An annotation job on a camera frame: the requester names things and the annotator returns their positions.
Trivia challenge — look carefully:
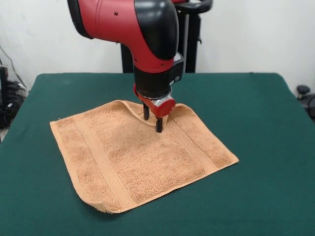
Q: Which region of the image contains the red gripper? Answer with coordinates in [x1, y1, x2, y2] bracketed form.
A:
[133, 83, 177, 134]

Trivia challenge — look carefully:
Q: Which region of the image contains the tan terry towel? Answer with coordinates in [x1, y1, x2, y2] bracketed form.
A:
[50, 99, 239, 214]

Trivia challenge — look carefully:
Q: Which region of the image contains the dark green table cloth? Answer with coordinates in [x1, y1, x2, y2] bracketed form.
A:
[0, 72, 315, 236]

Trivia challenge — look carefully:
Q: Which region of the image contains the grey office chair base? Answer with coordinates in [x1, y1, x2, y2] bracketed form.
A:
[296, 85, 315, 116]

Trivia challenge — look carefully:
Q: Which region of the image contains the black computer tower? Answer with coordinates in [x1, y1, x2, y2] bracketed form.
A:
[0, 65, 8, 109]

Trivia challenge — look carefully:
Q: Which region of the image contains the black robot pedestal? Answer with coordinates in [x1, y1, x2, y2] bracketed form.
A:
[120, 0, 213, 74]

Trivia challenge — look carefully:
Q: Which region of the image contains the black cable pile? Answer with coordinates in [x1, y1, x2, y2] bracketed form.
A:
[0, 81, 30, 129]

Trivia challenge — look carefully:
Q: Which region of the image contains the grey wall cable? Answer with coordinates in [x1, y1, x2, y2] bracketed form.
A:
[0, 45, 28, 89]

